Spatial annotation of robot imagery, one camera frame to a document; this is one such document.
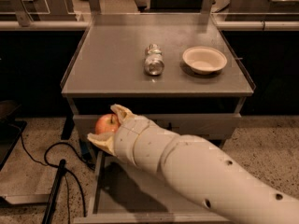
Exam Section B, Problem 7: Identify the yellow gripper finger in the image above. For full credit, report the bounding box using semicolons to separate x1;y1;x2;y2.
110;104;135;124
87;133;115;156

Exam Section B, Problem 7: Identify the red apple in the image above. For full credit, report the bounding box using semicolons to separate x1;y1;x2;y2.
95;114;120;134

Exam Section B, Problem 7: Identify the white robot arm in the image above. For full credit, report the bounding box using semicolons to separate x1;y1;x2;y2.
87;105;299;224

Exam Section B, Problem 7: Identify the grey open middle drawer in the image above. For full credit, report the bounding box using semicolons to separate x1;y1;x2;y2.
74;151;233;224

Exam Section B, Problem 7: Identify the grey drawer cabinet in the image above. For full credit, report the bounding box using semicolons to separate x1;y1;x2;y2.
62;13;254;139

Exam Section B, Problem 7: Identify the grey top drawer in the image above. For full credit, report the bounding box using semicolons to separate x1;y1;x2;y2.
72;112;243;142

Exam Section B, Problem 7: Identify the silver soda can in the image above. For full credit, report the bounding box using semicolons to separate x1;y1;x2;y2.
144;44;164;76

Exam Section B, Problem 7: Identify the dark equipment base left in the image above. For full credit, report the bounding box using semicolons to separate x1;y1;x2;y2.
0;100;27;170

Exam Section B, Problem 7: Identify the black bar on floor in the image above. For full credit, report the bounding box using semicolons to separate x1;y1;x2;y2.
42;160;66;224

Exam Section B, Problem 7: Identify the white paper bowl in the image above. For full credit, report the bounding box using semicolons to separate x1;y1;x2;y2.
182;46;227;75

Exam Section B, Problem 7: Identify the black floor cable left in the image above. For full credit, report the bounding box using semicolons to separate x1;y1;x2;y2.
8;123;96;217

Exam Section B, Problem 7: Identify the white horizontal rail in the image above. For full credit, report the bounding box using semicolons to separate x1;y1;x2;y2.
0;21;299;31

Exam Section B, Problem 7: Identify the grey metal post left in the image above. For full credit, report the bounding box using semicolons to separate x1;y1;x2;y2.
9;0;32;27

